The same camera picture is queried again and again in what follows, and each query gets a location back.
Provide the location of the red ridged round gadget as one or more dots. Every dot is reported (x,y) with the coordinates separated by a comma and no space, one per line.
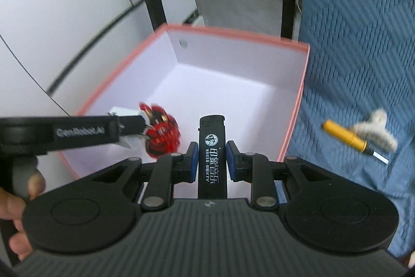
(165,134)

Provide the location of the white charger plug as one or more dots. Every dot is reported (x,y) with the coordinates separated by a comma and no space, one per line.
(128,111)

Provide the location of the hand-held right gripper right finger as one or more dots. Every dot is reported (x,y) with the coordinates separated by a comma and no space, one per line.
(230,163)

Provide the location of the person's left hand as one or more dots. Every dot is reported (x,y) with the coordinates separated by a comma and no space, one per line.
(9,209)

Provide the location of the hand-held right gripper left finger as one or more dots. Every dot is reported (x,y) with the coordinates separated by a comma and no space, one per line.
(193,163)

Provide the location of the fluffy white hair claw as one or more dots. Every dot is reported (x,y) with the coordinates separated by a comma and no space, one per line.
(379,136)

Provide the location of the blue quilted mat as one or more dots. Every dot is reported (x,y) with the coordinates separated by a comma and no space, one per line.
(356,37)

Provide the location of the pink cardboard box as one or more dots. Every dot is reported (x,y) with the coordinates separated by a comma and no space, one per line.
(227,75)

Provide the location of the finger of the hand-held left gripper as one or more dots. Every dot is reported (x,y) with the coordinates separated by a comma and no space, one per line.
(131,126)

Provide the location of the yellow utility knife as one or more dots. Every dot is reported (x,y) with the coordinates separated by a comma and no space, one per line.
(343,134)

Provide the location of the black lighter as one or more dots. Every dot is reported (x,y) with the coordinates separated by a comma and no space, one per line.
(212,147)

